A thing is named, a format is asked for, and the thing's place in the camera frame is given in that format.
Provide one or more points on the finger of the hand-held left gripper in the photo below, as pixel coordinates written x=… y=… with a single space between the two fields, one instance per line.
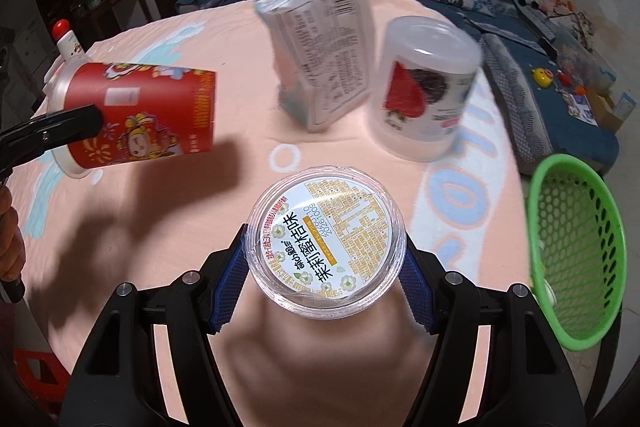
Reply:
x=50 y=132

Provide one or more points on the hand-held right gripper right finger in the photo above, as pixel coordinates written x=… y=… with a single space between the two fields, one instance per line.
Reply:
x=417 y=287

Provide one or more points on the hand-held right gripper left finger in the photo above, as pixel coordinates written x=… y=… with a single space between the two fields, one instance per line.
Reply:
x=227 y=287

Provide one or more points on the clear cup white label lid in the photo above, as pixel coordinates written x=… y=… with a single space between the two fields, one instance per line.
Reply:
x=325 y=237

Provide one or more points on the red printed paper cup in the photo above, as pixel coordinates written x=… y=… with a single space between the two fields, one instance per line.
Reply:
x=160 y=107

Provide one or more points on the green plastic mesh basket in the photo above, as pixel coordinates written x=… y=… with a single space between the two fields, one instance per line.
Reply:
x=575 y=207

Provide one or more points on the person's left hand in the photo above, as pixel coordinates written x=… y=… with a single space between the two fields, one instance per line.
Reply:
x=10 y=237

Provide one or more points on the white bottle red cap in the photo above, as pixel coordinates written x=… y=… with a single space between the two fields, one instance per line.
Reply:
x=67 y=42

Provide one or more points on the white cup strawberry print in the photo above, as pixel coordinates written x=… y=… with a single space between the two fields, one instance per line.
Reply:
x=415 y=97

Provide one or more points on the grey striped blanket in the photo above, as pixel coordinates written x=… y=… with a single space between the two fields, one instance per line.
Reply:
x=515 y=107

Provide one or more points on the red plastic stool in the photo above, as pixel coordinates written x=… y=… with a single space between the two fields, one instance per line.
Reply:
x=40 y=372

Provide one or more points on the blue sofa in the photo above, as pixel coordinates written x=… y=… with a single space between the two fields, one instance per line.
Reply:
x=550 y=127

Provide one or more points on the blue booklet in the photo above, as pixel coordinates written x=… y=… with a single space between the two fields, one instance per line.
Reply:
x=581 y=107

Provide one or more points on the yellow toy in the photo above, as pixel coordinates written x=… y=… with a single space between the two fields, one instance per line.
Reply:
x=543 y=77

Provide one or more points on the clear plastic box white label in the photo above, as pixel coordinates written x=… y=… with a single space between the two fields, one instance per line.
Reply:
x=330 y=57

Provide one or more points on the cardboard box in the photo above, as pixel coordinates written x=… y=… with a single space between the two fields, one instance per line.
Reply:
x=607 y=109

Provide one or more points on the clear plastic storage box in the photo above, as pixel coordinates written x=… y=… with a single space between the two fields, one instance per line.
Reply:
x=585 y=57

